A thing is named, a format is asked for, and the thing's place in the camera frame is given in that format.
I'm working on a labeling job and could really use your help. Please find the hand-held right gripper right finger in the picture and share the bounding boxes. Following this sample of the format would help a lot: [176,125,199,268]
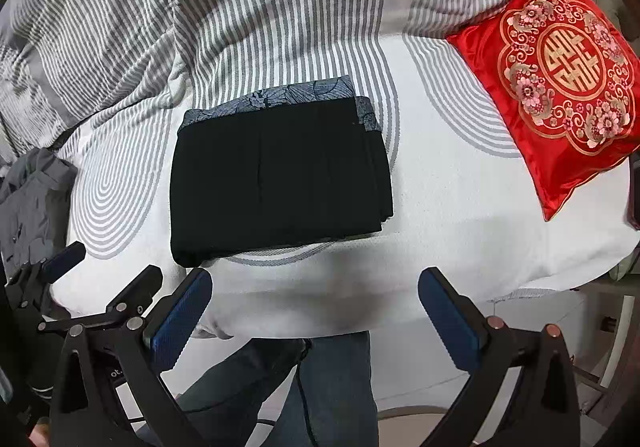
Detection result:
[418,267,588,447]

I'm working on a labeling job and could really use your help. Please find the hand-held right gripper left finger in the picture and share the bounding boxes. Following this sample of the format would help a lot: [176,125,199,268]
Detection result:
[47,268,213,447]

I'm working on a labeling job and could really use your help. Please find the black pants with blue waistband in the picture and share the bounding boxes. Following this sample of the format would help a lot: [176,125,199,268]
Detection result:
[169,75,394,269]

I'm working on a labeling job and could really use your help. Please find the black cable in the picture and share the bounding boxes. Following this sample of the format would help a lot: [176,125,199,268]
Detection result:
[292,339,323,447]

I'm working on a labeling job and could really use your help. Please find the person's legs in jeans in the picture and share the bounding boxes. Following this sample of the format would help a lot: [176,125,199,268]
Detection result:
[172,331,380,447]

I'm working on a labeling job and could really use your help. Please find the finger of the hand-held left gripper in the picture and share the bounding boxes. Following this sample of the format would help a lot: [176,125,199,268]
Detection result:
[40,241,87,284]
[105,265,165,319]

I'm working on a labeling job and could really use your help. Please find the chair frame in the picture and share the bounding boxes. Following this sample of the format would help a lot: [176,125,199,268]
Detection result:
[570,272,640,430]

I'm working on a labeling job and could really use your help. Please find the grey jacket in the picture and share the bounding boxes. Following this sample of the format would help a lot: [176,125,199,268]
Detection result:
[0,147,79,274]

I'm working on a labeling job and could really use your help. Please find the grey striped blanket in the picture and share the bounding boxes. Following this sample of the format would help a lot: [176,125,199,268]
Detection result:
[0,0,551,162]

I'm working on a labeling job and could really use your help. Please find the red embroidered cushion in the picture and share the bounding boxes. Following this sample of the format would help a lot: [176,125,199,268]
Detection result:
[445,0,640,222]

